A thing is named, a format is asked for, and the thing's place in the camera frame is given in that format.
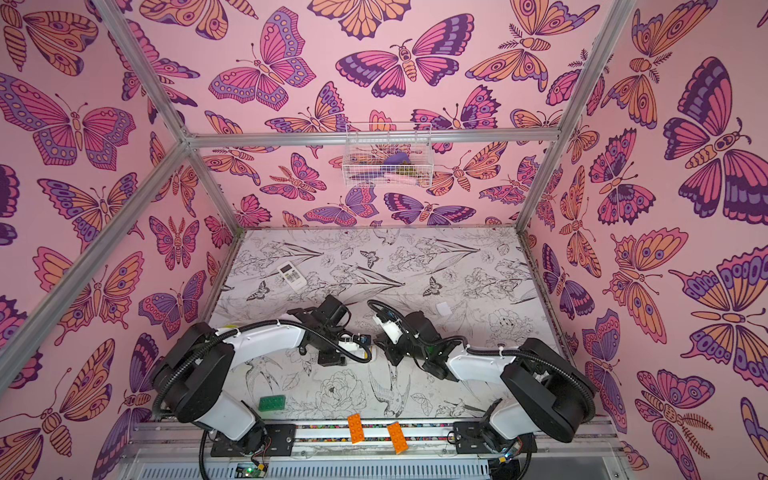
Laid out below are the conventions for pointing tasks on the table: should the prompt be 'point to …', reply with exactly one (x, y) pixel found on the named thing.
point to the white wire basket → (388, 154)
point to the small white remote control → (293, 277)
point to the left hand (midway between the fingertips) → (346, 347)
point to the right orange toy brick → (399, 440)
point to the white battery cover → (444, 309)
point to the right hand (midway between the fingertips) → (377, 336)
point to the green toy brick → (272, 403)
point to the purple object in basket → (399, 158)
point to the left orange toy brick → (356, 428)
